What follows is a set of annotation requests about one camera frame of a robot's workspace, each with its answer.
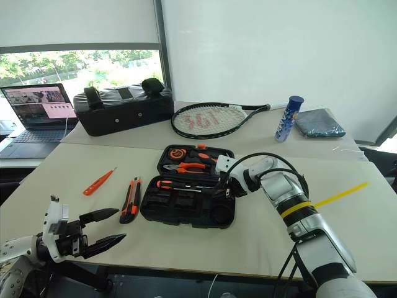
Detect white roller blind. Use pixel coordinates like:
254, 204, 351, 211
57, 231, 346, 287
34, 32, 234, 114
0, 0, 161, 54

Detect black orange handled hammer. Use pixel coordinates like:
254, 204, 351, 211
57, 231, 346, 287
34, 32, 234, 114
185, 148, 221, 165

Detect clear plastic wrapper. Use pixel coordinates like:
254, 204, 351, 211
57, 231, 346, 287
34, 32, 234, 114
332, 145, 368, 161

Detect white laptop cable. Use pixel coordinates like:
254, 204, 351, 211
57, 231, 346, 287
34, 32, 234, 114
60, 116, 71, 144

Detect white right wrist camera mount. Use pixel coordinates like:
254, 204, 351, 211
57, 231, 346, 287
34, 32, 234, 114
213, 154, 249, 187

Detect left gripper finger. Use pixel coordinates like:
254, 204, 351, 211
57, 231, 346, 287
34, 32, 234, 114
79, 207, 120, 226
82, 233, 127, 260

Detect dark chair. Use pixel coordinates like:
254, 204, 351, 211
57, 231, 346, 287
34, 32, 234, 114
355, 114, 397, 199

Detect black tennis racket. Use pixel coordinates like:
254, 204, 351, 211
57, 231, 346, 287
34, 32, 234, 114
170, 103, 288, 140

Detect black plastic tool case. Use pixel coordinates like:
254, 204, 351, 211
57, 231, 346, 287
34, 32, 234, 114
140, 144, 236, 230

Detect white cable under table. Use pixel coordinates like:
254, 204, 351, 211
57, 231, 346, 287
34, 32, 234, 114
208, 273, 220, 298

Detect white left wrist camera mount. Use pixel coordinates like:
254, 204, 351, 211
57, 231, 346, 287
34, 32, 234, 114
42, 194, 71, 263

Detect blue capped bottle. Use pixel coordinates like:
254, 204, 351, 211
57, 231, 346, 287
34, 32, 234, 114
274, 95, 305, 143

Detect grey window frame post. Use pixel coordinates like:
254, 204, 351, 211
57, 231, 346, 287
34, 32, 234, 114
153, 0, 175, 102

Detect blue grey folded cloth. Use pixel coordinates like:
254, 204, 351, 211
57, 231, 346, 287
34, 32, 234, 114
293, 108, 347, 139

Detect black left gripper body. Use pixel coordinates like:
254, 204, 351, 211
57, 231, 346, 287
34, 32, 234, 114
51, 219, 91, 259

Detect orange handled pliers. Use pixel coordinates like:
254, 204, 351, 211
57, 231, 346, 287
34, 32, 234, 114
163, 161, 207, 175

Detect small white box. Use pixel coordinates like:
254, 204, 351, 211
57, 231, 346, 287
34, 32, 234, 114
0, 119, 18, 135

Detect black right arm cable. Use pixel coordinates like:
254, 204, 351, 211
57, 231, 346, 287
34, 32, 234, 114
228, 151, 311, 205

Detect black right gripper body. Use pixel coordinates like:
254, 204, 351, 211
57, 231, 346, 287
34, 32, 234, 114
218, 173, 248, 199

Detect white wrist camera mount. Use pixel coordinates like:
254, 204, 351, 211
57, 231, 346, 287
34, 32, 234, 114
213, 154, 249, 187
42, 194, 71, 263

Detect black padded bag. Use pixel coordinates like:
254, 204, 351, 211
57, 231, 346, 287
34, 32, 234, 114
73, 78, 175, 137

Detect orange black slim screwdriver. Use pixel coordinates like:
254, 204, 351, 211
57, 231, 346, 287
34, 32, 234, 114
156, 179, 216, 191

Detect yellow plastic strip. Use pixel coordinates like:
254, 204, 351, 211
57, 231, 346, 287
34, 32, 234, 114
313, 181, 370, 209

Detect orange black utility knife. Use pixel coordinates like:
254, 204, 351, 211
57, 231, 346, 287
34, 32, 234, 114
118, 176, 143, 225

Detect orange voltage tester pen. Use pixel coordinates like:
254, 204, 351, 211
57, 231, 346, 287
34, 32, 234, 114
83, 166, 118, 196

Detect dark laptop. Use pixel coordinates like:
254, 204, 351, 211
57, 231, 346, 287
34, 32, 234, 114
0, 83, 78, 160

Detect black cables under right arm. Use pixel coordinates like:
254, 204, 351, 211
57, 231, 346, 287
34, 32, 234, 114
272, 244, 300, 298

